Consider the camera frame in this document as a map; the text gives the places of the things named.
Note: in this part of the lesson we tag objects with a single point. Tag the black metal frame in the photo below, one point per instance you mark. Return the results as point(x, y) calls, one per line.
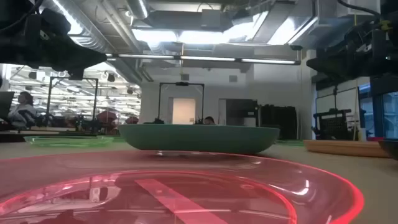
point(49, 102)
point(182, 84)

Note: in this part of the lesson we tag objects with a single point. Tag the red transparent plastic plate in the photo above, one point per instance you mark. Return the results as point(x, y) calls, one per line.
point(174, 189)

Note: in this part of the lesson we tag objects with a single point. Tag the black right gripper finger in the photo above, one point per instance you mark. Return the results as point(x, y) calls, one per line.
point(320, 65)

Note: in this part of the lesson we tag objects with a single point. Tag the tan wooden-look plate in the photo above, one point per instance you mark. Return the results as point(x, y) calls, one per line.
point(342, 147)

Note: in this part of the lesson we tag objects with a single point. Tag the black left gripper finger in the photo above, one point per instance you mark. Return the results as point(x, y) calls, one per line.
point(87, 59)

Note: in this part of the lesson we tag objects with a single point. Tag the dark monitor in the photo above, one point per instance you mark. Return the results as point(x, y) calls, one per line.
point(5, 104)

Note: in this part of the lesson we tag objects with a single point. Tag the red chair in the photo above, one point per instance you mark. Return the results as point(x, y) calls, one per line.
point(106, 119)

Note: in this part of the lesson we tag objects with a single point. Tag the black cabinet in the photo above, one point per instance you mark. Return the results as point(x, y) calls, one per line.
point(280, 121)

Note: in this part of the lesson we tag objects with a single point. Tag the long ceiling light bar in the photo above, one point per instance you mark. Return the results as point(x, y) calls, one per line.
point(205, 58)

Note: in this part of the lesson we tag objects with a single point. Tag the person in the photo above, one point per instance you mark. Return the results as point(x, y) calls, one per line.
point(209, 120)
point(21, 113)

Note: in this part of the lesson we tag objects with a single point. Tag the green opaque plastic plate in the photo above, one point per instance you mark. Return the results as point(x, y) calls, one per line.
point(199, 138)

